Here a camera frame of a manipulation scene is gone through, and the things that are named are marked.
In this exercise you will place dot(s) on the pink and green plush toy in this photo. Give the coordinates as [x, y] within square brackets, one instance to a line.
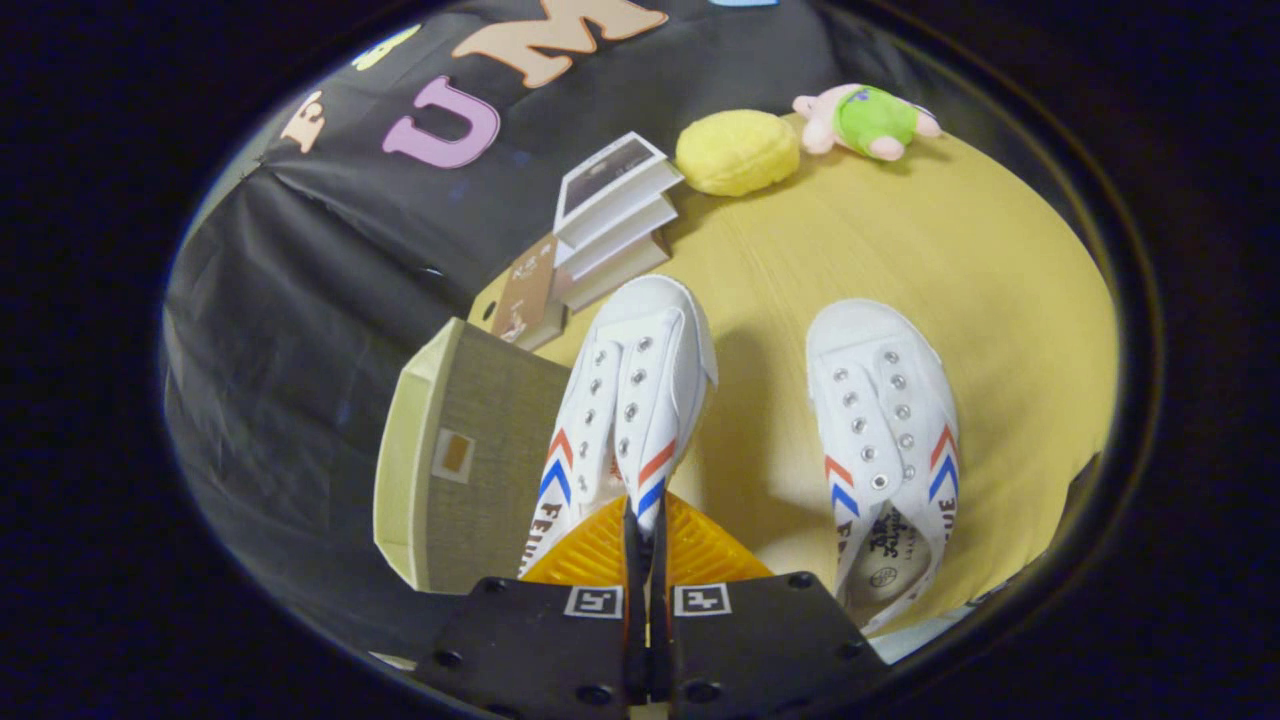
[870, 120]

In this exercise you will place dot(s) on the white shoe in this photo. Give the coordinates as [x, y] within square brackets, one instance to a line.
[880, 400]
[640, 380]

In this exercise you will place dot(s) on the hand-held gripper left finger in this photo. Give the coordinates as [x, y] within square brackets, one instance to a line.
[633, 640]

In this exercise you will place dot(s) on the yellow plush cushion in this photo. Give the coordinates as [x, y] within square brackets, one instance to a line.
[737, 152]

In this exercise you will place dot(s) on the pinkish brown cover book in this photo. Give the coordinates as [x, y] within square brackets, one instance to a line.
[620, 275]

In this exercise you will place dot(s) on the grey fabric storage box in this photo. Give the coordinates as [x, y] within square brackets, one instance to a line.
[490, 450]

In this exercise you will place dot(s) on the flat brown book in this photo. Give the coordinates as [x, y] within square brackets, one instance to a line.
[525, 290]

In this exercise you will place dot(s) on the black backdrop cloth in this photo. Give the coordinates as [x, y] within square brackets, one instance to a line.
[300, 300]

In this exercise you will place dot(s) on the white patterned book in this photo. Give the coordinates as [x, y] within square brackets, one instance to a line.
[630, 235]

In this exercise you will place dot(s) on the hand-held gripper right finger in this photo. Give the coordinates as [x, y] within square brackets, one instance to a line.
[661, 640]

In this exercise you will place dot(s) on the white portrait cover book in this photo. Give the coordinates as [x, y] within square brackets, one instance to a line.
[610, 170]

